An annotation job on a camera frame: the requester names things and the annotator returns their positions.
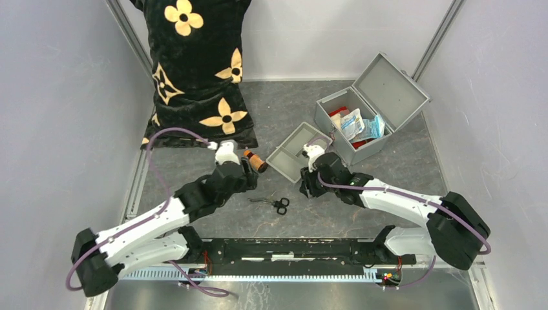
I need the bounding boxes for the black handled scissors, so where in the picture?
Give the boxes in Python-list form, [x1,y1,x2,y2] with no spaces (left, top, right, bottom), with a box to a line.
[248,198,290,216]

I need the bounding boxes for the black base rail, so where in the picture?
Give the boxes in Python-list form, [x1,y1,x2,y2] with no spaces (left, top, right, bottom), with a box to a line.
[180,238,417,276]

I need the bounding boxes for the amber pill bottle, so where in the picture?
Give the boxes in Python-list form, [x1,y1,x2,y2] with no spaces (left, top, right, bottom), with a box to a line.
[244,149,268,173]

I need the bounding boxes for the blue gauze packet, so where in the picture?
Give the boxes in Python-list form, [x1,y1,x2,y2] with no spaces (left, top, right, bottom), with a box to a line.
[352,115,386,143]

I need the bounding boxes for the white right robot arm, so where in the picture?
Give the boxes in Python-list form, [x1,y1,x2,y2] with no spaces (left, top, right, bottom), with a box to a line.
[300,149,492,270]

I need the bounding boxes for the white wipes packet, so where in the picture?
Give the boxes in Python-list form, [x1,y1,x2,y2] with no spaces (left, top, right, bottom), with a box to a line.
[340,108,365,141]

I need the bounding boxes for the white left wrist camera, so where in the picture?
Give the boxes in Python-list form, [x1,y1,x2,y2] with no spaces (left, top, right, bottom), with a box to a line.
[207,139,241,166]

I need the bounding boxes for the black floral velvet cloth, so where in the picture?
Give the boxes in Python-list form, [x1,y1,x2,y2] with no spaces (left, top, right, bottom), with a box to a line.
[134,0,258,149]

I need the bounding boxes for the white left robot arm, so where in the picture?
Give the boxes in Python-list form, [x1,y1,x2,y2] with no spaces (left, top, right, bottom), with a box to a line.
[65,158,258,297]

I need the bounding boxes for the grey plastic divider tray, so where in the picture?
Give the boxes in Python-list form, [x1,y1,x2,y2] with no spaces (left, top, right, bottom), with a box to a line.
[266,122,333,183]

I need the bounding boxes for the red first aid pouch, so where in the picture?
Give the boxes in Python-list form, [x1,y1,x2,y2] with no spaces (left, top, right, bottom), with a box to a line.
[328,106,374,149]

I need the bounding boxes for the silver metal case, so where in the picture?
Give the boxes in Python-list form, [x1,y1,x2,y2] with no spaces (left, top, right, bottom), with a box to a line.
[314,52,432,165]

